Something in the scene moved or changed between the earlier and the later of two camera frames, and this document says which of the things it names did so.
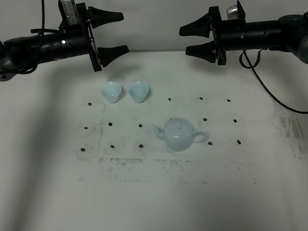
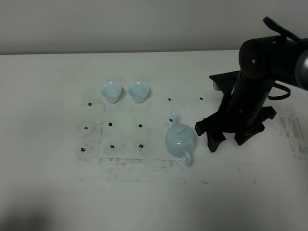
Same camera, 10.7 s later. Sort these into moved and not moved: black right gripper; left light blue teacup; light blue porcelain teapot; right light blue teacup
Moved: light blue porcelain teapot; black right gripper
Not moved: right light blue teacup; left light blue teacup
